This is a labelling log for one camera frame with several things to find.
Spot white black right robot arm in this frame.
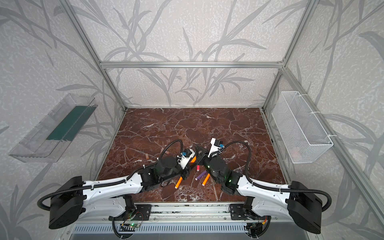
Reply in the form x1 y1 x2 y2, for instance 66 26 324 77
196 146 323 234

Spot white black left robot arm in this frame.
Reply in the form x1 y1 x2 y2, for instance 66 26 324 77
38 152 197 230

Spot purple marker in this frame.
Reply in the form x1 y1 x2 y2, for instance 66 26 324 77
195 171 207 181

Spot horizontal aluminium crossbar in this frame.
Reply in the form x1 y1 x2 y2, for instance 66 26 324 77
100 61 283 69

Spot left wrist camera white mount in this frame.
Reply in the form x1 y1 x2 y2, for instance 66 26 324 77
178 149 196 170

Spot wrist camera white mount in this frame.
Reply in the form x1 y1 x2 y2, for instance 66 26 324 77
178 149 196 170
209 138 225 158

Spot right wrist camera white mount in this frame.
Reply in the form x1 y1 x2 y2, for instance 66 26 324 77
209 138 225 158

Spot white wire mesh basket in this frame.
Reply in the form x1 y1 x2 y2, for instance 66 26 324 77
272 91 334 164

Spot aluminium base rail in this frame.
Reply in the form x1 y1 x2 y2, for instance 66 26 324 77
76 198 294 223

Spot black corrugated left cable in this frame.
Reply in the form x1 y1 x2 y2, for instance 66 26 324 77
36 139 184 212

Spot clear plastic wall tray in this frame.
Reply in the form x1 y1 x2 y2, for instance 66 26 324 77
9 94 98 163

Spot aluminium frame post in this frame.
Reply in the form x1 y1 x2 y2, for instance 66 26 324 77
59 0 127 111

